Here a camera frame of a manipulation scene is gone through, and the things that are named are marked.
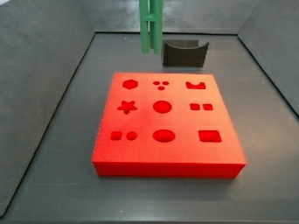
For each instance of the green three prong object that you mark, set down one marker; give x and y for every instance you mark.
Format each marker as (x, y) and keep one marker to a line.
(151, 25)

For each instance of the red shape sorter block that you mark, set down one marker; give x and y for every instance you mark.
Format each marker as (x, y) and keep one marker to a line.
(166, 128)

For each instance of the dark grey curved block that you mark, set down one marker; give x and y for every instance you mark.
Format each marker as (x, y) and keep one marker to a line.
(185, 53)

